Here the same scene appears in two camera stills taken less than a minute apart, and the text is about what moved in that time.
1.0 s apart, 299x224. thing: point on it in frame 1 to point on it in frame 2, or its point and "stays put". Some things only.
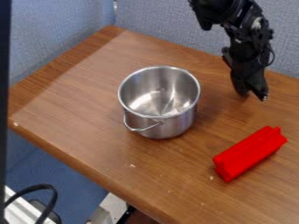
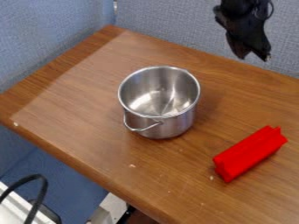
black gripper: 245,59 to 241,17
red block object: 251,150 stays put
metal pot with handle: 157,95 stays put
